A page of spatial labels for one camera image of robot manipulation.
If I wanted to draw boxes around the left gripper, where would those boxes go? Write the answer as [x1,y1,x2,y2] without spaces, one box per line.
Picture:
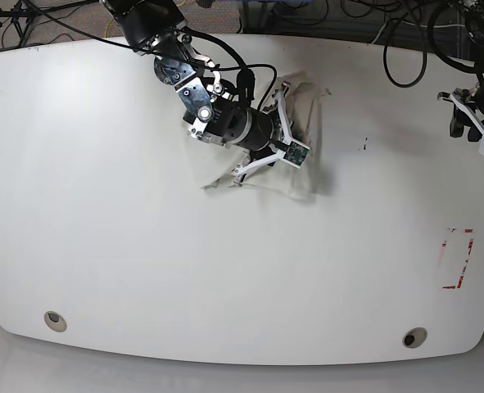
[437,84,484,142]

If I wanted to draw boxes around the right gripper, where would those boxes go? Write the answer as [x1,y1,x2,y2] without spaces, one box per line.
[229,81,303,187]

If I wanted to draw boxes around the white printed T-shirt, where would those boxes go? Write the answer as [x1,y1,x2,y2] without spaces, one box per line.
[184,71,321,201]

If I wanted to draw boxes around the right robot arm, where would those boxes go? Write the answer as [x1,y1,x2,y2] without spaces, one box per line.
[103,1,310,185]

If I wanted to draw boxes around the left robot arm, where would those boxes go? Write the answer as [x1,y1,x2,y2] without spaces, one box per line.
[382,1,484,144]

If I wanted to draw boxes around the red tape rectangle marking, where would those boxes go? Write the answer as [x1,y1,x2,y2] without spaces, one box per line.
[437,228,474,290]

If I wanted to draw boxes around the black tripod stand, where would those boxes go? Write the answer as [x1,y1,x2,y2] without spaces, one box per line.
[0,0,99,47]

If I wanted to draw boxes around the wrist camera board right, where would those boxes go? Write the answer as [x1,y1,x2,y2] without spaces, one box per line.
[283,140,310,169]

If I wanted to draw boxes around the white cable on floor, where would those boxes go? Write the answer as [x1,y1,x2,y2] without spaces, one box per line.
[370,19,468,45]

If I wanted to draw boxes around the right table cable grommet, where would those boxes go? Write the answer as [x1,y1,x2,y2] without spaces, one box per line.
[402,327,427,349]

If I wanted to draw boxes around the table cable grommet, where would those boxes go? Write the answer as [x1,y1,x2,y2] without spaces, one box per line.
[402,327,427,349]
[44,311,67,332]

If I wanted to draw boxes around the left table cable grommet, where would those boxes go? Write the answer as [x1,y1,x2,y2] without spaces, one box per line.
[44,311,67,332]

